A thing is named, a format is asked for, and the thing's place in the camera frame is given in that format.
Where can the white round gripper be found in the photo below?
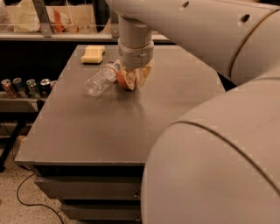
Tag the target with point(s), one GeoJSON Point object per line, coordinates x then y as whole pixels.
{"type": "Point", "coordinates": [135, 57]}

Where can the red apple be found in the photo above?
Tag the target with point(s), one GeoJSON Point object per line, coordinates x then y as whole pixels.
{"type": "Point", "coordinates": [122, 82]}

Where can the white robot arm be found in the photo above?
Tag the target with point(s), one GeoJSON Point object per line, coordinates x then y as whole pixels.
{"type": "Point", "coordinates": [220, 162]}

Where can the clear plastic water bottle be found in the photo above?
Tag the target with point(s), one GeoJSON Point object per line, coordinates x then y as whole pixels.
{"type": "Point", "coordinates": [100, 81]}

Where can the yellow sponge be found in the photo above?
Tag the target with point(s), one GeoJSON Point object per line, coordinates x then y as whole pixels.
{"type": "Point", "coordinates": [93, 54]}

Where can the red drink can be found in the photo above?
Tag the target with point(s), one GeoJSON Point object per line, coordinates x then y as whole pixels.
{"type": "Point", "coordinates": [52, 84]}

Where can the dark drink can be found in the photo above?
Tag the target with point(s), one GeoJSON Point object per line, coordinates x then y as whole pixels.
{"type": "Point", "coordinates": [45, 87]}

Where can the grey drawer cabinet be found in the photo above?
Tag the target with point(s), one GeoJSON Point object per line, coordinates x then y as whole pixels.
{"type": "Point", "coordinates": [78, 135]}

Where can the orange white bag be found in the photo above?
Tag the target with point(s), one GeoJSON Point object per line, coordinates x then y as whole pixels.
{"type": "Point", "coordinates": [60, 22]}

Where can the green drink can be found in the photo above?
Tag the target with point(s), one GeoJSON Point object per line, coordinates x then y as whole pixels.
{"type": "Point", "coordinates": [33, 88]}

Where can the black table leg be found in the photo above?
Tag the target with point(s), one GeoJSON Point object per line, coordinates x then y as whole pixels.
{"type": "Point", "coordinates": [10, 140]}

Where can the orange drink can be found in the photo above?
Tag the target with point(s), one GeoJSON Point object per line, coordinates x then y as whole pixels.
{"type": "Point", "coordinates": [9, 89]}

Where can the upper grey drawer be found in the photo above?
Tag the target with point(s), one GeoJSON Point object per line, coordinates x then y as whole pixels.
{"type": "Point", "coordinates": [90, 188]}

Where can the grey drawer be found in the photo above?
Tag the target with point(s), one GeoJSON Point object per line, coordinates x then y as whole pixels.
{"type": "Point", "coordinates": [102, 212]}
{"type": "Point", "coordinates": [90, 188]}

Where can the lower grey drawer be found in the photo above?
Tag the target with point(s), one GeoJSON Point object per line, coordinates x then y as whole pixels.
{"type": "Point", "coordinates": [102, 212]}

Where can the middle metal bracket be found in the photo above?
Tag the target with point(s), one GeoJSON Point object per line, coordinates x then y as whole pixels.
{"type": "Point", "coordinates": [114, 25]}

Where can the metal bracket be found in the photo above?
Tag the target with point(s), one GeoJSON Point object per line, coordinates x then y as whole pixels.
{"type": "Point", "coordinates": [114, 25]}
{"type": "Point", "coordinates": [43, 18]}

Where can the left metal bracket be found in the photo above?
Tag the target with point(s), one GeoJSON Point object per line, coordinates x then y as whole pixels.
{"type": "Point", "coordinates": [43, 18]}

